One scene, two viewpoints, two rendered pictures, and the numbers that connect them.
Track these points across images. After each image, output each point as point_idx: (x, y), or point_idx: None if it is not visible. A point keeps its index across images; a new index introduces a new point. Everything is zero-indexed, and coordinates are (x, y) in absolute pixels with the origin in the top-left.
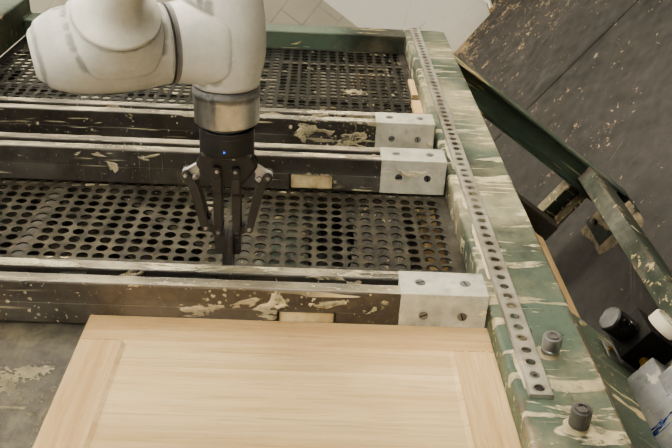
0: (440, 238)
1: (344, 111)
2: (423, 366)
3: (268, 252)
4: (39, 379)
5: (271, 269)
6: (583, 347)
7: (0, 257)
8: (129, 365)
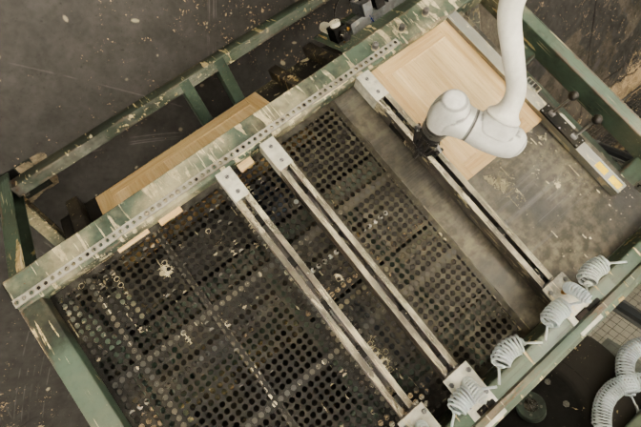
0: None
1: (248, 216)
2: (399, 82)
3: (375, 172)
4: (489, 174)
5: (410, 136)
6: (363, 40)
7: (482, 219)
8: (468, 152)
